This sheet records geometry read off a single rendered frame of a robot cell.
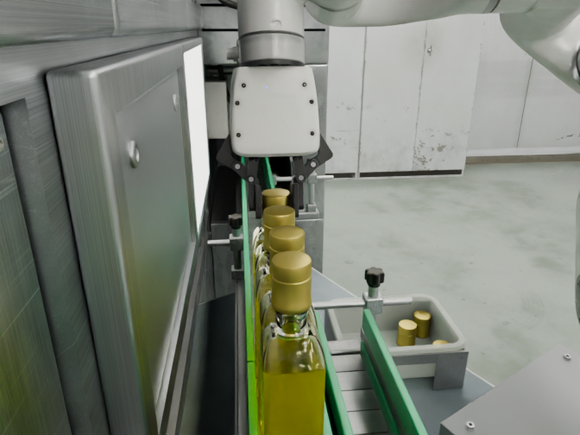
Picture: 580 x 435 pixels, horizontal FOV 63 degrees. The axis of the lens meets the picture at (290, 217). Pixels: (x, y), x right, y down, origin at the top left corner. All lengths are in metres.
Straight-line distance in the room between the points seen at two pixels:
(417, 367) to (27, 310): 0.69
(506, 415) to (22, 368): 0.67
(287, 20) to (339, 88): 3.77
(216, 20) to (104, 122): 1.15
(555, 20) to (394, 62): 3.77
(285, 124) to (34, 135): 0.31
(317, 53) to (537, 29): 0.87
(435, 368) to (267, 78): 0.58
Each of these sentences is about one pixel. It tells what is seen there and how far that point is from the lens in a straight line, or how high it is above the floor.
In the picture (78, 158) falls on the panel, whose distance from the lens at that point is 0.32.
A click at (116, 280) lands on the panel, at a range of 0.35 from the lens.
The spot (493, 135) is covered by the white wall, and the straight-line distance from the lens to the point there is 5.44.
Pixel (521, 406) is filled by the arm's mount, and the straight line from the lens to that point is 0.84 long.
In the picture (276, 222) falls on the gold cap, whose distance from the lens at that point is 0.50.
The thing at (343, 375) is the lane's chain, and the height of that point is 0.88.
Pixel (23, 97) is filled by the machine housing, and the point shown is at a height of 1.31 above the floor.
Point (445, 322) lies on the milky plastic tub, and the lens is 0.95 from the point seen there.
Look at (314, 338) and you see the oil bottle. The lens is 0.43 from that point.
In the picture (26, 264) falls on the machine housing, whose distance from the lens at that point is 0.31.
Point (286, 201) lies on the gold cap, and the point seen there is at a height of 1.15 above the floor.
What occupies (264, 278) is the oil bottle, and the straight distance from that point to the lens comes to 0.53.
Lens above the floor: 1.34
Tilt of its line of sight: 22 degrees down
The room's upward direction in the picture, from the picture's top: straight up
